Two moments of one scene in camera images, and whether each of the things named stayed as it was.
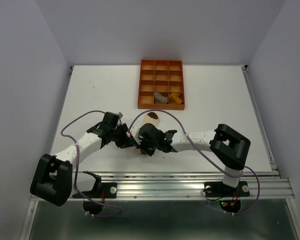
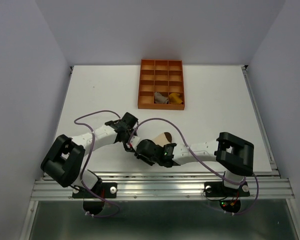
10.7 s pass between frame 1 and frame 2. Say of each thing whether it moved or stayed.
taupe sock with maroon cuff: stayed
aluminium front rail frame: stayed
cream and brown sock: moved
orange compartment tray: stayed
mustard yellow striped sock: stayed
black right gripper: moved
